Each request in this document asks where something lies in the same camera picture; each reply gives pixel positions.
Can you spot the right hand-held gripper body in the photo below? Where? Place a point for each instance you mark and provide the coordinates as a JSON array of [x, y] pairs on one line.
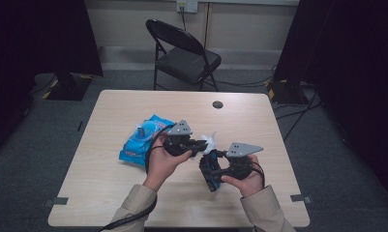
[[240, 167]]

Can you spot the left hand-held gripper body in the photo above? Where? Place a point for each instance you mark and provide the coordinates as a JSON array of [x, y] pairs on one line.
[[178, 145]]

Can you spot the white wet wipe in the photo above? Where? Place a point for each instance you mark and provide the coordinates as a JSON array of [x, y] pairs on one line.
[[211, 141]]

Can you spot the blue wet wipes pack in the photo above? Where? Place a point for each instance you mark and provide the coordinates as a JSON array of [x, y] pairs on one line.
[[133, 151]]

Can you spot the person's right hand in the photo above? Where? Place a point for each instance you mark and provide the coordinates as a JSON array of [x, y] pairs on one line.
[[249, 185]]

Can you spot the person's left hand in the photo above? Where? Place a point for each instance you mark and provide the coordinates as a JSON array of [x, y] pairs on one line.
[[161, 164]]

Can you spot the round table grommet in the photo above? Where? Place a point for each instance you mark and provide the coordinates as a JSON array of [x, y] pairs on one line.
[[217, 104]]

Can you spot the grey tape strip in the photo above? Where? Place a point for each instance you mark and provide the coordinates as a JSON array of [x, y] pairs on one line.
[[57, 201], [299, 198]]

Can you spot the black folding chair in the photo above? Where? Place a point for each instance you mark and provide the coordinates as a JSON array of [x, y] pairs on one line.
[[188, 64]]

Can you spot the black stand base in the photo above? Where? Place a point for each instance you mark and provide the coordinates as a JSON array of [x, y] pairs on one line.
[[286, 93], [69, 88]]

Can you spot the black floor tape strip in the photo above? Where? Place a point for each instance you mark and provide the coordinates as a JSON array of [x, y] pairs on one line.
[[80, 126]]

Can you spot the black curtain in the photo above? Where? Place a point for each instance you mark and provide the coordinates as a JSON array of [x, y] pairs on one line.
[[36, 32], [349, 64]]

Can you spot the white wall power outlet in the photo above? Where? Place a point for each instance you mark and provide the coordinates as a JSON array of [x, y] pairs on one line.
[[187, 5]]

